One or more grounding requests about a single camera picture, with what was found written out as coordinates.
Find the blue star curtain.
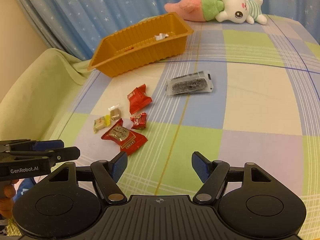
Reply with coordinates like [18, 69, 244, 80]
[18, 0, 319, 60]

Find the small red candy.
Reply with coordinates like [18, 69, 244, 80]
[130, 112, 147, 129]

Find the yellow candy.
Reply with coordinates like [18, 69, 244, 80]
[93, 115, 111, 133]

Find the golden plastic tray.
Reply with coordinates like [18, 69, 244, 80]
[87, 12, 194, 77]

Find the plaid checkered tablecloth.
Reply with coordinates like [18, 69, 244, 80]
[4, 14, 320, 240]

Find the pink carrot bunny plush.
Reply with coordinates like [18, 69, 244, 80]
[164, 0, 267, 25]

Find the red gold jujube packet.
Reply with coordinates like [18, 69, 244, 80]
[101, 118, 148, 155]

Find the silver green snack packet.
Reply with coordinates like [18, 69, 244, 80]
[154, 33, 169, 41]

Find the left hand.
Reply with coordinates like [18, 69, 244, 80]
[0, 179, 19, 219]

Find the clear black seaweed packet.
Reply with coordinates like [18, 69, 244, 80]
[165, 71, 214, 96]

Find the red square snack packet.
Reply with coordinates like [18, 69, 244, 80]
[127, 84, 152, 115]

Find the light green sofa cover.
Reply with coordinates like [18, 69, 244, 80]
[1, 48, 90, 140]

